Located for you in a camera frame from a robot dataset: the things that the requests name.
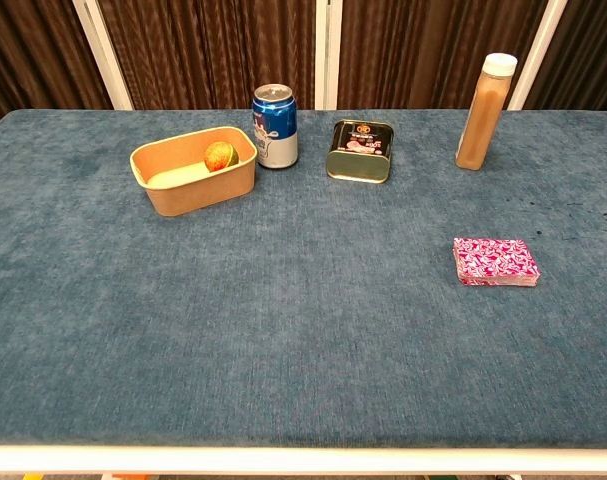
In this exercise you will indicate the pink patterned card deck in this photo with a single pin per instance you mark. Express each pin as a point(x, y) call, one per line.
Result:
point(493, 260)

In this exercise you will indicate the tan paper bowl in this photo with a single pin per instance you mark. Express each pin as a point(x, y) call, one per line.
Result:
point(203, 196)

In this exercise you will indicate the blue table cloth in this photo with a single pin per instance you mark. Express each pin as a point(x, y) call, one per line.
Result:
point(283, 325)

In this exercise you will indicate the black gold luncheon meat tin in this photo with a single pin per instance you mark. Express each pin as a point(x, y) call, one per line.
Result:
point(358, 171)

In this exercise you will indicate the blue white drink can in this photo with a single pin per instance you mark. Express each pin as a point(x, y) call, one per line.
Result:
point(275, 135)

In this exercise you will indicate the red green round fruit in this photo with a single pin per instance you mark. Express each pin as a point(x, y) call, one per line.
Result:
point(218, 156)

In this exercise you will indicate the brown drink bottle white cap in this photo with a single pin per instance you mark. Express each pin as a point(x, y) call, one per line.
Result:
point(479, 130)

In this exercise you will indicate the brown pleated curtain panel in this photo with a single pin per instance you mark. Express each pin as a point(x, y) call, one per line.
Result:
point(588, 60)
point(33, 55)
point(418, 50)
point(208, 50)

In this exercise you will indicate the white partition post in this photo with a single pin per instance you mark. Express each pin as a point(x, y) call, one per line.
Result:
point(544, 45)
point(328, 50)
point(103, 60)

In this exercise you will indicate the white table frame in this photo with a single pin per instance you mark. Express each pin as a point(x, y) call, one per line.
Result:
point(283, 460)

